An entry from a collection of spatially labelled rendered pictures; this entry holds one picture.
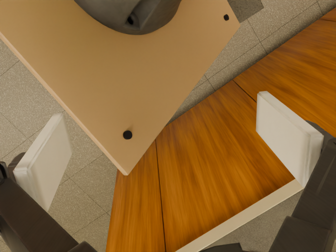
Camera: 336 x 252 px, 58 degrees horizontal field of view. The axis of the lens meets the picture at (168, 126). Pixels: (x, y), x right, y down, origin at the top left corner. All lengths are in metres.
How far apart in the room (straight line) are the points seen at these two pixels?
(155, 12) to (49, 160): 0.17
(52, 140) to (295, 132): 0.13
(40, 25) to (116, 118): 0.10
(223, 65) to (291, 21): 0.37
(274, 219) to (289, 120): 0.58
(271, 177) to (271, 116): 0.64
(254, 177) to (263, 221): 0.16
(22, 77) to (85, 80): 1.35
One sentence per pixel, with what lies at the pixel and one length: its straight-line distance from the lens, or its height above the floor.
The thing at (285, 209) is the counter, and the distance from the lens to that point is 0.73.
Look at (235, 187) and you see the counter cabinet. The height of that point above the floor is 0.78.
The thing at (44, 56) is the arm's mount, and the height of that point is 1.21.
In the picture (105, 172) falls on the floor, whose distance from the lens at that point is 1.73.
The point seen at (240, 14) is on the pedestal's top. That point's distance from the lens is 0.54.
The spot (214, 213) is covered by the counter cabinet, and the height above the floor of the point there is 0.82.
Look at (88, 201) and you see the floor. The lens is 1.85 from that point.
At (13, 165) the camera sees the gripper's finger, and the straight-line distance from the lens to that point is 0.18.
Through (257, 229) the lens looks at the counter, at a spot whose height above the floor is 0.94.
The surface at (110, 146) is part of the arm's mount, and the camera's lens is 0.27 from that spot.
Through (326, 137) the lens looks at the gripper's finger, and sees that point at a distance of 0.17.
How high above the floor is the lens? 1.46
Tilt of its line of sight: 66 degrees down
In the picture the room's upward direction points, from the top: 169 degrees clockwise
